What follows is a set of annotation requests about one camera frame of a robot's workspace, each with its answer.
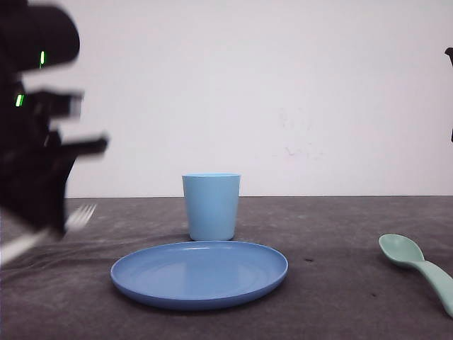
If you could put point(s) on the blue plastic plate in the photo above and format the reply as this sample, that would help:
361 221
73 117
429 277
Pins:
203 275

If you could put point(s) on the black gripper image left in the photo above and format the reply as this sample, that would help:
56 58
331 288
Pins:
35 162

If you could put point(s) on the mint green plastic spoon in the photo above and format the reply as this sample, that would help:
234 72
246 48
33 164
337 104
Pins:
405 253

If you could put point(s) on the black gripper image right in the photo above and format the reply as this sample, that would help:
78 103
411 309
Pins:
449 53

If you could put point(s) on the white plastic fork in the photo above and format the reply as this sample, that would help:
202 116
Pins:
18 246

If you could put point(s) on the light blue plastic cup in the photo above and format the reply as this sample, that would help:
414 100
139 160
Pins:
211 202

